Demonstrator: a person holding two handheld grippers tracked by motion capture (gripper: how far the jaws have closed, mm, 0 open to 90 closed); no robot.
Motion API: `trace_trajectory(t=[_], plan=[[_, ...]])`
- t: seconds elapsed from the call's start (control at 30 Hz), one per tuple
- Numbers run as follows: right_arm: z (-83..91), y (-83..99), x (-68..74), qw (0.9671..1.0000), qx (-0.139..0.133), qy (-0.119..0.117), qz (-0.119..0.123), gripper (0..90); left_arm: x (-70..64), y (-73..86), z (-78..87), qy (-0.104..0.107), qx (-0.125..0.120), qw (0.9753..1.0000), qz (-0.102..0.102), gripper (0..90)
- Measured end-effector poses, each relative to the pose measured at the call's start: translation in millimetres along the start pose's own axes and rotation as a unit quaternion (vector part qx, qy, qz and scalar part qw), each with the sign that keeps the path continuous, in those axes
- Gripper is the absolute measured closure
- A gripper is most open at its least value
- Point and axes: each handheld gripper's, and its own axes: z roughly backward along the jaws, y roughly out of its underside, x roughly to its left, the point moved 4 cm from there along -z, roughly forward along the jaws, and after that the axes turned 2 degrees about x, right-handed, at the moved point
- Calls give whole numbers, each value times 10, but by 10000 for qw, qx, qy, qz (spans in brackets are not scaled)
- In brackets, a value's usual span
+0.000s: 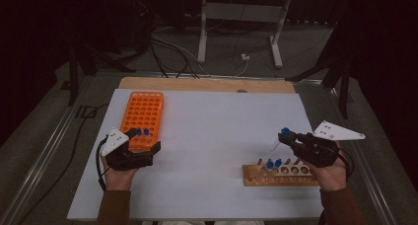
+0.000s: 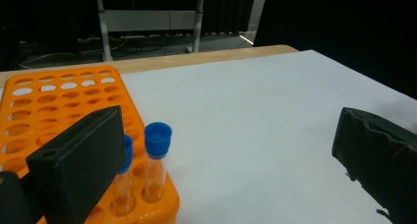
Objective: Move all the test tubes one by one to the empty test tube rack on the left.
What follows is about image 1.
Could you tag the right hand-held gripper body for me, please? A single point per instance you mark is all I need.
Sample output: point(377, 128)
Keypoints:
point(317, 151)

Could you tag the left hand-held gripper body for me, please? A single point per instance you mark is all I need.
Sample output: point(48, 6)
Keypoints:
point(129, 161)

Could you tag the blue-capped clear tube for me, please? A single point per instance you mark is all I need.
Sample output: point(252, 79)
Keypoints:
point(146, 132)
point(285, 131)
point(270, 165)
point(138, 132)
point(278, 163)

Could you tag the orange plastic tube rack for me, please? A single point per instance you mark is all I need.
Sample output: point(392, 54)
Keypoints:
point(144, 110)

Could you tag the wooden tube rack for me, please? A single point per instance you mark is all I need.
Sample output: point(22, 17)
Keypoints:
point(256, 182)

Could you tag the person's left hand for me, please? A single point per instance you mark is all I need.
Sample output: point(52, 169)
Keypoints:
point(118, 179)

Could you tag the person's right hand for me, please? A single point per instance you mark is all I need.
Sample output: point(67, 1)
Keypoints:
point(332, 179)

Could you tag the white table mat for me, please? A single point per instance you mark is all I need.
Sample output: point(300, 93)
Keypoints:
point(213, 136)

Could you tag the black tripod stand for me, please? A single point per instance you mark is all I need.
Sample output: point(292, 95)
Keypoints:
point(344, 93)
point(73, 80)

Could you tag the white plug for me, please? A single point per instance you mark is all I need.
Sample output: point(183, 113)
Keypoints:
point(245, 57)

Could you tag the dark equipment rack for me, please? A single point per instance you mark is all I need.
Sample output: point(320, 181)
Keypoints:
point(142, 21)

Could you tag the white metal stand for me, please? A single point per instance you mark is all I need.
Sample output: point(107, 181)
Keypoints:
point(243, 13)

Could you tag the aluminium floor rail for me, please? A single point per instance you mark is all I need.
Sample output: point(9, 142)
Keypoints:
point(364, 172)
point(230, 77)
point(42, 152)

